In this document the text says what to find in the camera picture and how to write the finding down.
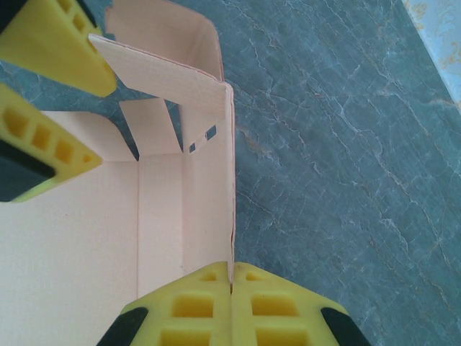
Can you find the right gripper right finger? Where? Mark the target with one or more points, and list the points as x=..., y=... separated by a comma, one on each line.
x=273, y=313

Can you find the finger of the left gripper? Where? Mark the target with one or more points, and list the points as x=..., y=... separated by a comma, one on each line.
x=54, y=43
x=36, y=151

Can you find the orange paper box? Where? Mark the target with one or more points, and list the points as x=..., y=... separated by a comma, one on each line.
x=72, y=252

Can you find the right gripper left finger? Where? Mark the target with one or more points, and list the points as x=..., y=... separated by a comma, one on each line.
x=194, y=310

